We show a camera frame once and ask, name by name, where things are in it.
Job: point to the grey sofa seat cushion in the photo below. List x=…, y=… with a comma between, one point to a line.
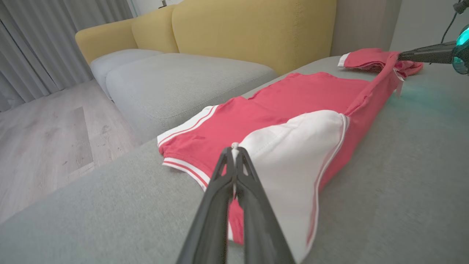
x=117, y=60
x=176, y=88

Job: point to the grey pleated curtain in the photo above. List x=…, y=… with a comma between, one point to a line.
x=44, y=44

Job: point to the yellow and grey sofa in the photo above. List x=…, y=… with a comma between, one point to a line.
x=403, y=183

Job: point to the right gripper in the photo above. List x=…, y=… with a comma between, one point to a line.
x=463, y=55

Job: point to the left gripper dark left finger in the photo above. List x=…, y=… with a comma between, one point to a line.
x=209, y=234

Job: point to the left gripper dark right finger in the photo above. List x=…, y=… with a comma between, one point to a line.
x=256, y=238

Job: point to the wide yellow sofa back cushion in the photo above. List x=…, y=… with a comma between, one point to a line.
x=249, y=33

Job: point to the red basketball shorts white panels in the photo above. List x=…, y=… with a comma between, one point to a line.
x=274, y=106

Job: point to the red jersey white trim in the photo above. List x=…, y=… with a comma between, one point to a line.
x=366, y=58

